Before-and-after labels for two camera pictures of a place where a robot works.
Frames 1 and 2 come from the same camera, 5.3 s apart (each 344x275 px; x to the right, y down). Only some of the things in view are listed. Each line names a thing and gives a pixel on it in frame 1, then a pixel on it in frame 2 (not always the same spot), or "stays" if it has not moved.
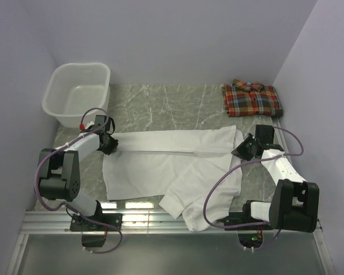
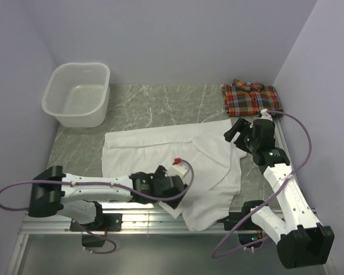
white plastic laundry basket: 74,87 stays
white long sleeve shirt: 200,169 stays
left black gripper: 113,144 -> 161,172
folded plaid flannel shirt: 242,98 stays
